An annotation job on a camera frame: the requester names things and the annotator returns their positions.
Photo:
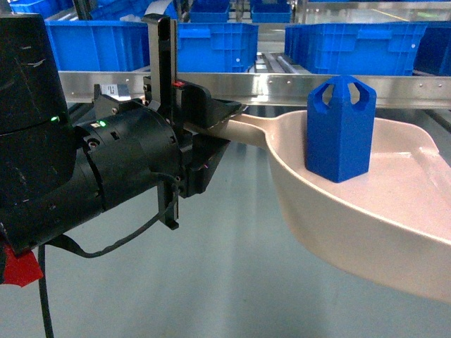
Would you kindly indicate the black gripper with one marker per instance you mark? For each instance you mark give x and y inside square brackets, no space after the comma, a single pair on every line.
[136,145]

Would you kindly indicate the blue plastic block part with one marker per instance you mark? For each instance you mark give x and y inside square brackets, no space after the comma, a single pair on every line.
[340,121]

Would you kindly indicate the beige plastic dustpan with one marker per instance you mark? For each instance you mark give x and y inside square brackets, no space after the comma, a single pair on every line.
[390,226]

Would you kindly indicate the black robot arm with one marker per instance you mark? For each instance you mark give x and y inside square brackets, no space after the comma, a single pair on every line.
[56,175]

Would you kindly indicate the stainless steel shelf rack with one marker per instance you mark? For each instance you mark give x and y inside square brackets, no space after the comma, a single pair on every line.
[428,94]

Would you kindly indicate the blue plastic crate left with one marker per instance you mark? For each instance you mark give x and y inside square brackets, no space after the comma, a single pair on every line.
[216,47]

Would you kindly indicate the blue plastic crate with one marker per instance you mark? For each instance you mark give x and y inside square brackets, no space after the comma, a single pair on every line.
[216,47]
[355,48]

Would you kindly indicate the blue crate far left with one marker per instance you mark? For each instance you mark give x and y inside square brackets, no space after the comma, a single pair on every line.
[98,45]

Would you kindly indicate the blue plastic crate right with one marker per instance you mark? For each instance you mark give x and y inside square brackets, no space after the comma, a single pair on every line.
[355,48]

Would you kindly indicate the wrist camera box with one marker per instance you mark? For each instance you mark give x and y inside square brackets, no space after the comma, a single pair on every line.
[113,99]

